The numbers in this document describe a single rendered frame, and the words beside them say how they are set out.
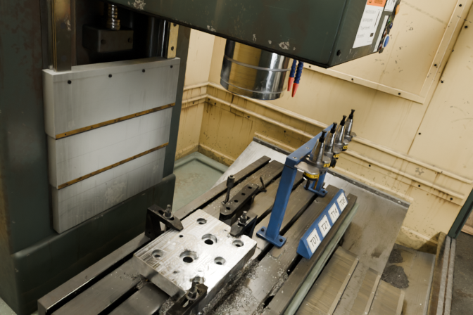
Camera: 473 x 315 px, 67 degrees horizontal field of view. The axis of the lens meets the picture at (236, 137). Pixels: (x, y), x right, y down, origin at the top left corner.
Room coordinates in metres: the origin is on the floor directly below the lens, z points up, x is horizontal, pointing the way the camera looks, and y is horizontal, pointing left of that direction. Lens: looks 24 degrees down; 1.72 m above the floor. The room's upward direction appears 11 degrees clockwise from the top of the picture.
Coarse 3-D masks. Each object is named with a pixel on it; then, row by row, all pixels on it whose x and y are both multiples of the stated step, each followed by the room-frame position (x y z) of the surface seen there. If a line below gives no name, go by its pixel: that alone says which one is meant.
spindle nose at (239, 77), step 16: (240, 48) 0.76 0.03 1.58; (224, 64) 0.80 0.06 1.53; (240, 64) 0.76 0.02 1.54; (256, 64) 0.75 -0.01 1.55; (272, 64) 0.76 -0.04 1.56; (288, 64) 0.79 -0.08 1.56; (224, 80) 0.79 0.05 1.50; (240, 80) 0.76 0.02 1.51; (256, 80) 0.75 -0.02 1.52; (272, 80) 0.76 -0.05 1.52; (288, 80) 0.82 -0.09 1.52; (256, 96) 0.76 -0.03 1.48; (272, 96) 0.77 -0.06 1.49
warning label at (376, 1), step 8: (368, 0) 0.73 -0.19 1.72; (376, 0) 0.78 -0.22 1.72; (384, 0) 0.85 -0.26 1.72; (368, 8) 0.75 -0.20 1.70; (376, 8) 0.80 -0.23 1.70; (368, 16) 0.76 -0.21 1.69; (376, 16) 0.82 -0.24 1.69; (360, 24) 0.73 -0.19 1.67; (368, 24) 0.78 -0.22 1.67; (376, 24) 0.85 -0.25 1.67; (360, 32) 0.74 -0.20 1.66; (368, 32) 0.80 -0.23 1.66; (360, 40) 0.76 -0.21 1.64; (368, 40) 0.82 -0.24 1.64
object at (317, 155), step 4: (316, 144) 1.04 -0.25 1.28; (320, 144) 1.03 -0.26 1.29; (324, 144) 1.04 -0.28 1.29; (316, 148) 1.03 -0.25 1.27; (320, 148) 1.03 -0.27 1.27; (312, 152) 1.04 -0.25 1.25; (316, 152) 1.03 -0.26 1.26; (320, 152) 1.03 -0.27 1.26; (312, 156) 1.03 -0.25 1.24; (316, 156) 1.02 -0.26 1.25; (320, 156) 1.03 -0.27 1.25; (312, 160) 1.03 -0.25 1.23; (316, 160) 1.02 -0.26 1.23; (320, 160) 1.03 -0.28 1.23
